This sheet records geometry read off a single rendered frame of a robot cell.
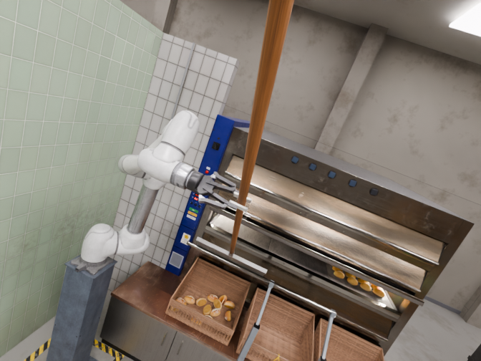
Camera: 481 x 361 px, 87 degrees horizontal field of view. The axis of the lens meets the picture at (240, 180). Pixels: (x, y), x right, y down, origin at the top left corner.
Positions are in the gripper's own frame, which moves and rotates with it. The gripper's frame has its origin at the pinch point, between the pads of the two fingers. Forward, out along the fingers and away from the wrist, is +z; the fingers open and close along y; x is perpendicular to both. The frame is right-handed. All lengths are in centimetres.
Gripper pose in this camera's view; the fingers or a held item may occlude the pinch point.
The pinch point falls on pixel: (240, 201)
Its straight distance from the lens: 91.5
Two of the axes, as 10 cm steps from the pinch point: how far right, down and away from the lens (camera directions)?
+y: -4.1, 8.0, -4.3
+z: 9.1, 4.0, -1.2
